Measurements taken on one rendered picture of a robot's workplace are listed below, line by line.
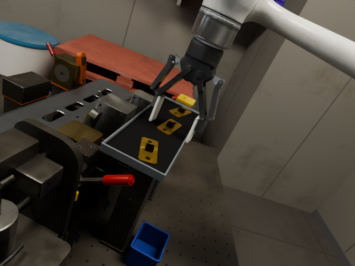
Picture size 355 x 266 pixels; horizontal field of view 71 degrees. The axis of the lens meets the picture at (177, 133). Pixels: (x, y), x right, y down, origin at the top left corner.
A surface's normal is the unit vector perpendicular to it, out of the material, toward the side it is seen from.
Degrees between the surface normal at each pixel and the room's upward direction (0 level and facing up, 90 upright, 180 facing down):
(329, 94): 90
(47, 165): 0
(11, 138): 0
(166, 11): 90
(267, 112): 90
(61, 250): 0
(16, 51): 94
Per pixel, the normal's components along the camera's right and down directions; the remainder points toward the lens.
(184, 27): -0.02, 0.49
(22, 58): 0.33, 0.63
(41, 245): 0.36, -0.81
